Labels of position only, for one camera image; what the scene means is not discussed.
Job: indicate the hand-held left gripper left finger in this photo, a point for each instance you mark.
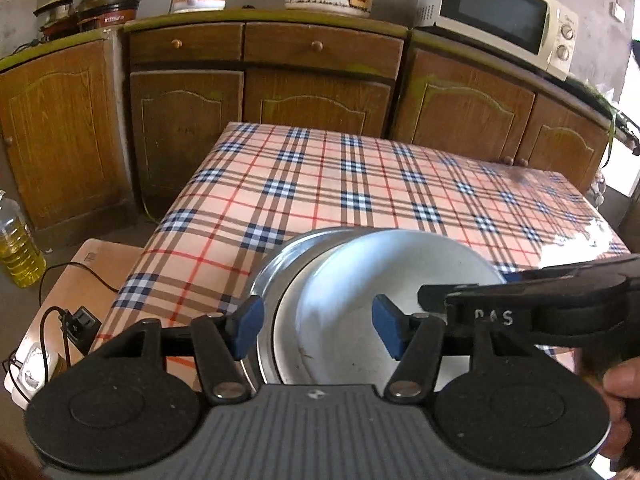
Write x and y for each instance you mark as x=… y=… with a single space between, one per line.
x=248 y=327

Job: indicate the long wooden cabinet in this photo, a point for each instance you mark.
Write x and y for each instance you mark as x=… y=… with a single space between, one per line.
x=320 y=105

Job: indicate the steel bowl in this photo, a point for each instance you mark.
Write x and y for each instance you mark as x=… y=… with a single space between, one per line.
x=267 y=280

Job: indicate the small wooden cabinet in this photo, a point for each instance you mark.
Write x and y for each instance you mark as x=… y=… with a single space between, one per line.
x=55 y=135

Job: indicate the black power adapter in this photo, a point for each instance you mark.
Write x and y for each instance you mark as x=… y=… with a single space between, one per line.
x=80 y=325

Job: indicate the cardboard box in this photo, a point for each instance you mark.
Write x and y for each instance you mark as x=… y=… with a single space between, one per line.
x=75 y=270

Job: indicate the person's right hand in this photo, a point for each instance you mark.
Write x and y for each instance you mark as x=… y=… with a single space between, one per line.
x=620 y=385

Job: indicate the large white ceramic bowl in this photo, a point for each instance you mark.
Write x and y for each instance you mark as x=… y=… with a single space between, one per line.
x=350 y=300

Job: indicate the white extension socket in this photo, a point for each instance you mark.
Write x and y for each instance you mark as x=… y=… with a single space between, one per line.
x=30 y=370

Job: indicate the cream microwave oven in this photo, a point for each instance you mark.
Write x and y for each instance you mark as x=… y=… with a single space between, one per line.
x=500 y=15

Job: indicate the red induction cooker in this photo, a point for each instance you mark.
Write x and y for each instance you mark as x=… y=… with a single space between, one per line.
x=107 y=19

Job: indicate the small steel pot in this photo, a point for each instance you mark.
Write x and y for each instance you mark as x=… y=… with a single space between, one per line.
x=55 y=10

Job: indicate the plastic oil bottle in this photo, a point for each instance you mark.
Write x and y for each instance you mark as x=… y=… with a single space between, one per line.
x=20 y=255

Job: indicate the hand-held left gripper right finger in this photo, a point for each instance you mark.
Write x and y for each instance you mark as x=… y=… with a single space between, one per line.
x=389 y=327

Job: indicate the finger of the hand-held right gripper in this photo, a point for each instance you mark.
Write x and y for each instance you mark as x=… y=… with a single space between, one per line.
x=432 y=297

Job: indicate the white wall socket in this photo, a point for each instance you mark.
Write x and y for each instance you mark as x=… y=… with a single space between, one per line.
x=619 y=11

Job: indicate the plaid tablecloth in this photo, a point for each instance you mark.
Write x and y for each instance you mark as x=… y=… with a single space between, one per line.
x=325 y=185

